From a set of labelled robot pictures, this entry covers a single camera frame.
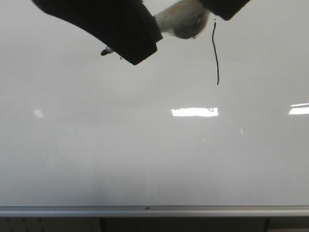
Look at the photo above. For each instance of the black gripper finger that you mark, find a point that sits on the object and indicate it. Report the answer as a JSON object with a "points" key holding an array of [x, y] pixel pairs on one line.
{"points": [[81, 13], [225, 9]]}

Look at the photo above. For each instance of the white black-tipped whiteboard marker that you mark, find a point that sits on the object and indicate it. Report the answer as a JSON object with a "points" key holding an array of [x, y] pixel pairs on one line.
{"points": [[178, 19]]}

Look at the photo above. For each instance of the grey pegboard panel below board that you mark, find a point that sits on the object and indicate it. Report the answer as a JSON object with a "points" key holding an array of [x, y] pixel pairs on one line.
{"points": [[49, 224]]}

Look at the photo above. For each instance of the white whiteboard with aluminium frame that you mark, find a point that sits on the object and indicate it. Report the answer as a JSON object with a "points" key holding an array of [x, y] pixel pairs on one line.
{"points": [[216, 126]]}

